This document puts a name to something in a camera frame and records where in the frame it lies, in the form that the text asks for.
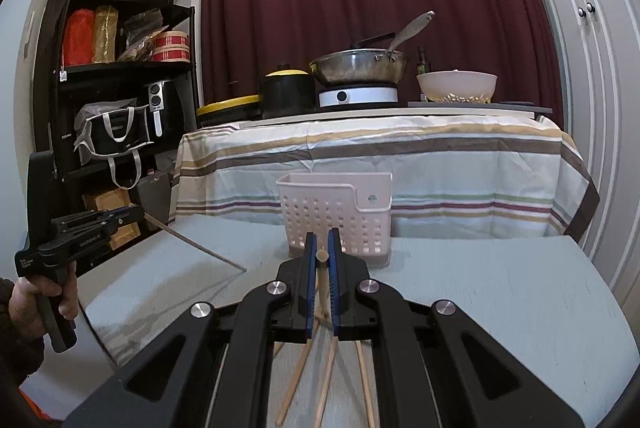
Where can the black pot with yellow lid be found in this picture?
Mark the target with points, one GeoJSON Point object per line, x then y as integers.
{"type": "Point", "coordinates": [287, 95]}

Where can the wooden chopstick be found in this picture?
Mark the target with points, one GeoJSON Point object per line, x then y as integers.
{"type": "Point", "coordinates": [295, 383]}
{"type": "Point", "coordinates": [200, 245]}
{"type": "Point", "coordinates": [324, 278]}
{"type": "Point", "coordinates": [325, 388]}
{"type": "Point", "coordinates": [365, 388]}

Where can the flat pan with yellow lid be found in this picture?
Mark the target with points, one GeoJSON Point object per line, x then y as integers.
{"type": "Point", "coordinates": [227, 108]}

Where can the red striped round tin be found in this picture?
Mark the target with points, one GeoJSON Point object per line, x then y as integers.
{"type": "Point", "coordinates": [171, 47]}

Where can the black shelf rack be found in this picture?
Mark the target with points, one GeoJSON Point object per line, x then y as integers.
{"type": "Point", "coordinates": [187, 38]}

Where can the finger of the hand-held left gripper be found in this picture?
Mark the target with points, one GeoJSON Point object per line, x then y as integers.
{"type": "Point", "coordinates": [90, 214]}
{"type": "Point", "coordinates": [120, 220]}

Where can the wooden box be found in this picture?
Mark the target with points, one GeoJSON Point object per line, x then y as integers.
{"type": "Point", "coordinates": [112, 213]}

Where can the white colander bowl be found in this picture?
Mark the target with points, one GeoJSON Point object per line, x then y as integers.
{"type": "Point", "coordinates": [457, 85]}

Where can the white cabinet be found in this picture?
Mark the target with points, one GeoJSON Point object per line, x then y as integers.
{"type": "Point", "coordinates": [590, 108]}

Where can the black air fryer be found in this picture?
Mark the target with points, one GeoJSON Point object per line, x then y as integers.
{"type": "Point", "coordinates": [162, 105]}

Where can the dark plastic bag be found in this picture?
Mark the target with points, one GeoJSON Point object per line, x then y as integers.
{"type": "Point", "coordinates": [142, 30]}

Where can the steel wok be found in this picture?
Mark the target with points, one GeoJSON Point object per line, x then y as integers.
{"type": "Point", "coordinates": [355, 67]}

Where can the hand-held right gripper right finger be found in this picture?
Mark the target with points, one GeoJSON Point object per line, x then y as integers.
{"type": "Point", "coordinates": [334, 293]}

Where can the white induction cooker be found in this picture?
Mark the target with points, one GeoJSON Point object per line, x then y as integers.
{"type": "Point", "coordinates": [357, 95]}

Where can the striped tablecloth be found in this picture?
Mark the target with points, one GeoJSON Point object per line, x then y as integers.
{"type": "Point", "coordinates": [425, 168]}

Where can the grey tray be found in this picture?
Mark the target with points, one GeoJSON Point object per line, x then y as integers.
{"type": "Point", "coordinates": [520, 108]}

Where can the dark glass bottle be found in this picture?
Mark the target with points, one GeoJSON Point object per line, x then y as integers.
{"type": "Point", "coordinates": [423, 60]}

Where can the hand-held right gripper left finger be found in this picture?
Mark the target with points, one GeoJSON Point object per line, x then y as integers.
{"type": "Point", "coordinates": [311, 293]}

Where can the red package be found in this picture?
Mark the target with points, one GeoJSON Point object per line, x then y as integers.
{"type": "Point", "coordinates": [77, 38]}

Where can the gold package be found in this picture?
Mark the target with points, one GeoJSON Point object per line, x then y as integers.
{"type": "Point", "coordinates": [105, 33]}

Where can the person's left hand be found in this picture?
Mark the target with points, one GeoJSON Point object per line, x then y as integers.
{"type": "Point", "coordinates": [25, 305]}

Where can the white perforated plastic basket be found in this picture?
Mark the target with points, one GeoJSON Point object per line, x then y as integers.
{"type": "Point", "coordinates": [330, 213]}

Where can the dark flat board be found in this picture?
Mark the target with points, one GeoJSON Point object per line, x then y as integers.
{"type": "Point", "coordinates": [156, 200]}

